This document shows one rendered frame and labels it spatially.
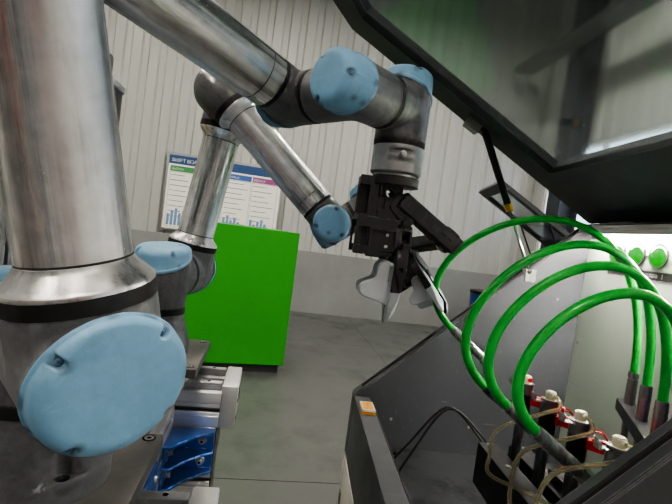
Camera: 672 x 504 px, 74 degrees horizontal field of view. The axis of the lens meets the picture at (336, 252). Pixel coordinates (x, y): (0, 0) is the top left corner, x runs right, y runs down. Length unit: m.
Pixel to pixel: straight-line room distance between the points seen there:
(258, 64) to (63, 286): 0.38
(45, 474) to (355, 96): 0.51
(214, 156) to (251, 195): 6.08
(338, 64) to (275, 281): 3.55
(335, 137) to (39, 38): 7.14
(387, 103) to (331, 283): 6.78
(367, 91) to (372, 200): 0.15
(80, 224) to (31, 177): 0.04
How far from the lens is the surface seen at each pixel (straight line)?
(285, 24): 7.90
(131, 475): 0.61
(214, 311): 4.04
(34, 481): 0.55
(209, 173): 1.10
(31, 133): 0.37
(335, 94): 0.56
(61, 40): 0.38
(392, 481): 0.83
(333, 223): 0.89
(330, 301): 7.37
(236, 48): 0.61
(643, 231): 1.10
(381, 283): 0.64
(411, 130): 0.64
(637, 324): 0.99
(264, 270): 4.01
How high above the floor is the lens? 1.34
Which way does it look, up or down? 2 degrees down
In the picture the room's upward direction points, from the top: 8 degrees clockwise
